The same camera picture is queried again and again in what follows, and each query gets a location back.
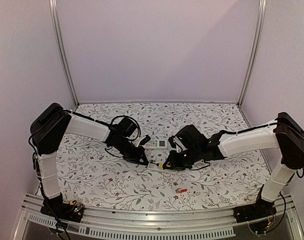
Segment plain white remote control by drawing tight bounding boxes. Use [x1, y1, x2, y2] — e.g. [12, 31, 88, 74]
[147, 163, 178, 174]

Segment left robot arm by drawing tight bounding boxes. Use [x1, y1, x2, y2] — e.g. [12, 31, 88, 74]
[28, 103, 150, 217]

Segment white remote with screen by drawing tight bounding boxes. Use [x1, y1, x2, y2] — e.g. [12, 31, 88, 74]
[144, 139, 168, 150]

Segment left aluminium frame post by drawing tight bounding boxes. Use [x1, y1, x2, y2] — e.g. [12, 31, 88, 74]
[48, 0, 80, 108]

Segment floral patterned table mat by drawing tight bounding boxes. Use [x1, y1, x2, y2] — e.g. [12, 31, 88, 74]
[56, 103, 270, 211]

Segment aluminium frame post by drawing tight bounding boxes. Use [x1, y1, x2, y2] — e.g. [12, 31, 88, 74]
[237, 0, 267, 108]
[48, 0, 80, 108]

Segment right aluminium frame post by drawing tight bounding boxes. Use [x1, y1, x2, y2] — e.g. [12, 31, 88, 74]
[237, 0, 267, 108]

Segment red AA battery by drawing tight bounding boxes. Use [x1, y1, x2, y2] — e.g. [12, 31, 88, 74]
[176, 189, 187, 194]

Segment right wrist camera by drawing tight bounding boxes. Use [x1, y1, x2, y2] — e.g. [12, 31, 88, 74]
[168, 136, 183, 153]

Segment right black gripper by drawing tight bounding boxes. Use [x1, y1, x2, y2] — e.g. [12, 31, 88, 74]
[163, 146, 201, 171]

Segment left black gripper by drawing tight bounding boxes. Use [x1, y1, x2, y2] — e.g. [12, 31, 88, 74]
[112, 138, 149, 166]

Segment yellow handled screwdriver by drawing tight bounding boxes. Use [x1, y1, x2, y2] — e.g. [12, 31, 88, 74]
[149, 162, 171, 169]

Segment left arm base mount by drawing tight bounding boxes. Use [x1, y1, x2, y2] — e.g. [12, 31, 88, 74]
[40, 198, 84, 223]

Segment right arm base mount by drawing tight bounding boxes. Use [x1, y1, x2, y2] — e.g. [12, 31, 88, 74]
[233, 203, 277, 235]

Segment front aluminium rail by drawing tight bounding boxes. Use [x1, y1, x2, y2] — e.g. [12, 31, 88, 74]
[12, 193, 304, 240]

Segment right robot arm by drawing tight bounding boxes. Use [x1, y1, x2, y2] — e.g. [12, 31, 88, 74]
[162, 112, 304, 218]

